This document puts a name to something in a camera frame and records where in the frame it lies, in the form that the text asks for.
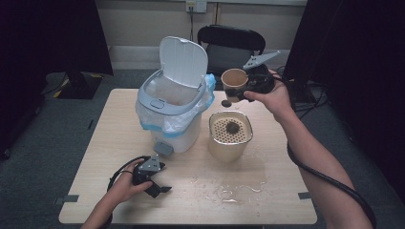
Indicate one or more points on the clear blue-edged trash bag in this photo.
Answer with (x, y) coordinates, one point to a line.
(173, 122)

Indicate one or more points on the dark wet tea leaves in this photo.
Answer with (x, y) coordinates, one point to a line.
(232, 127)

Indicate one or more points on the white trash can grey lid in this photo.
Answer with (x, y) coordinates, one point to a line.
(178, 133)

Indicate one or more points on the black folding chair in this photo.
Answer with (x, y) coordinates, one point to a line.
(229, 38)

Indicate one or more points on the beige strainer bucket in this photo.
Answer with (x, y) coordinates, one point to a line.
(227, 149)

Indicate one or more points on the white wall socket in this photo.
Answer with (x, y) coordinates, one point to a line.
(196, 5)

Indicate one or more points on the spilled water puddle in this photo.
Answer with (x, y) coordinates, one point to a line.
(235, 191)

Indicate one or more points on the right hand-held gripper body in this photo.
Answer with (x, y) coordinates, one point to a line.
(261, 81)

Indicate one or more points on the brown paper cup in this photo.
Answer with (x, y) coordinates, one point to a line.
(235, 79)

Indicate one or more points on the black stand base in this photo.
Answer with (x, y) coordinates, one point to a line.
(302, 93)
(79, 86)

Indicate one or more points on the black curtain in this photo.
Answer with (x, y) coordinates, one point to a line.
(47, 47)
(359, 63)

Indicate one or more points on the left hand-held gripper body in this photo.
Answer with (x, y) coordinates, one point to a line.
(149, 165)

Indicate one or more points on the person's left hand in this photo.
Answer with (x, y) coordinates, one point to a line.
(124, 189)

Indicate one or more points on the grey tape strip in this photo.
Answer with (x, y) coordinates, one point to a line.
(67, 198)
(304, 195)

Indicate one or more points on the person's right hand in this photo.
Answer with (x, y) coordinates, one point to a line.
(278, 98)

